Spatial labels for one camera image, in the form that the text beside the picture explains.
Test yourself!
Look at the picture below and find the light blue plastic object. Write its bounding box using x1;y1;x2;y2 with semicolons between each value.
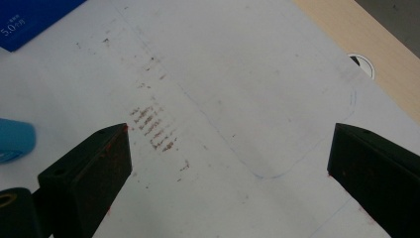
0;117;37;164

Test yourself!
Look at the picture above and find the round cable grommet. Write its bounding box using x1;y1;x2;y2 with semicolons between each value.
347;53;376;80

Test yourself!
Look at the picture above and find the white table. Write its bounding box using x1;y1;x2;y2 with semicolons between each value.
0;0;420;238

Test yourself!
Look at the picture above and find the blue cardboard box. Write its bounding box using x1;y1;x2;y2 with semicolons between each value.
0;0;87;53

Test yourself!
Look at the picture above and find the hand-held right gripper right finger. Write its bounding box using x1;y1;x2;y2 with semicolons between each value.
327;122;420;238

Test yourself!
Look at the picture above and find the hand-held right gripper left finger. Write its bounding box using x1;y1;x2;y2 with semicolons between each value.
37;122;134;238

